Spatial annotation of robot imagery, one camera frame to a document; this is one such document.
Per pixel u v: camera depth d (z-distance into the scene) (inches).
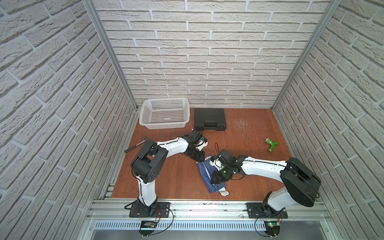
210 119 42.0
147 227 27.8
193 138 29.9
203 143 32.5
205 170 33.5
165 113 42.0
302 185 17.2
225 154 28.2
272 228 27.7
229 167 26.3
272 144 38.4
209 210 29.8
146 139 39.4
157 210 28.6
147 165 19.2
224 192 30.5
